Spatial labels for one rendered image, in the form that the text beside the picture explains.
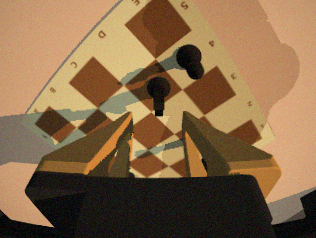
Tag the tan and brown chessboard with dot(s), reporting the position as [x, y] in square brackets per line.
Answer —
[108, 74]

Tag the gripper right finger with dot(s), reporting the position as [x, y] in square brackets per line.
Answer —
[225, 155]

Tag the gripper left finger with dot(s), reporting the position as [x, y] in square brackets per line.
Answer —
[91, 154]

